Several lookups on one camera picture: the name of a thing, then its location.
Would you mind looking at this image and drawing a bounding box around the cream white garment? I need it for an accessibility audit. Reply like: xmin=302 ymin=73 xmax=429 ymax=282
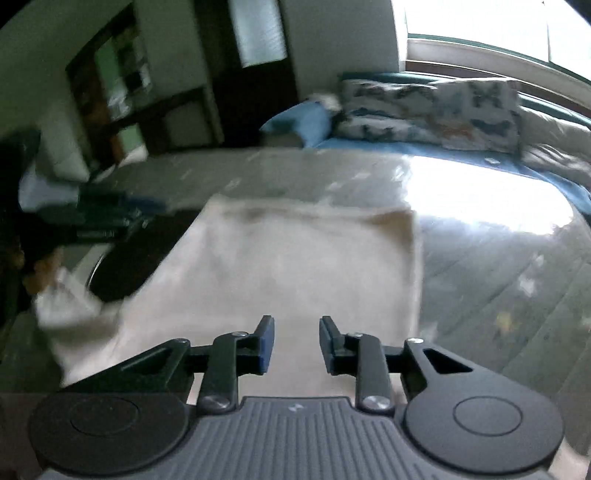
xmin=33 ymin=196 xmax=423 ymax=397

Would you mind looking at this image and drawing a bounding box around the dark wooden door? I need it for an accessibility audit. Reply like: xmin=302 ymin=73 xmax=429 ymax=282
xmin=193 ymin=1 xmax=298 ymax=148

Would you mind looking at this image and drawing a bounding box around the blue bed sheet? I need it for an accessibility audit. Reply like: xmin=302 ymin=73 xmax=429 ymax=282
xmin=260 ymin=71 xmax=591 ymax=218

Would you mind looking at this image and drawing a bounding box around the long butterfly print pillow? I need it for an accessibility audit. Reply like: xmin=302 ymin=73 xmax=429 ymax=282
xmin=334 ymin=79 xmax=441 ymax=145

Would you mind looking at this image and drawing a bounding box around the square butterfly print pillow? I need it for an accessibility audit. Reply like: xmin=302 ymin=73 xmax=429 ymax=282
xmin=433 ymin=78 xmax=521 ymax=154

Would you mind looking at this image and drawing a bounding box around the plain grey pillow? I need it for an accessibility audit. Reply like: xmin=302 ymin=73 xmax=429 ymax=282
xmin=521 ymin=108 xmax=590 ymax=188

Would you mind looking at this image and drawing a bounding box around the green framed window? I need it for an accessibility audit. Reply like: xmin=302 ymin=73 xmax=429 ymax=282
xmin=402 ymin=1 xmax=590 ymax=86

